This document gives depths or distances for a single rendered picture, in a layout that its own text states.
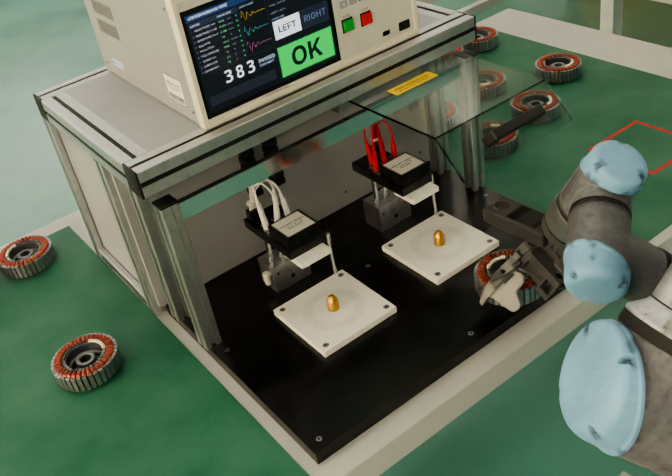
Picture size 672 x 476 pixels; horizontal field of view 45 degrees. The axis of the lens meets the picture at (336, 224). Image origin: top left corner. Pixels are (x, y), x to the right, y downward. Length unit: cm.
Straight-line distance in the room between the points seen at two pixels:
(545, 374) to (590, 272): 136
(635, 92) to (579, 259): 108
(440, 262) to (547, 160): 43
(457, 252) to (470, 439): 82
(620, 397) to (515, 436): 140
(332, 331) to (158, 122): 43
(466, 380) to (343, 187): 53
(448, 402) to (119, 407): 52
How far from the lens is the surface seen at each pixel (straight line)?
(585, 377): 83
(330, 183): 160
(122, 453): 130
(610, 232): 100
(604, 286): 99
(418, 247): 148
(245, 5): 124
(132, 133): 132
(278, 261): 143
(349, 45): 137
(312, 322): 135
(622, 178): 103
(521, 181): 169
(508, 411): 223
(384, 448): 120
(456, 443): 217
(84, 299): 163
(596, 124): 189
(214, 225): 148
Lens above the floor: 166
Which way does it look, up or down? 34 degrees down
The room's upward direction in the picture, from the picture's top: 11 degrees counter-clockwise
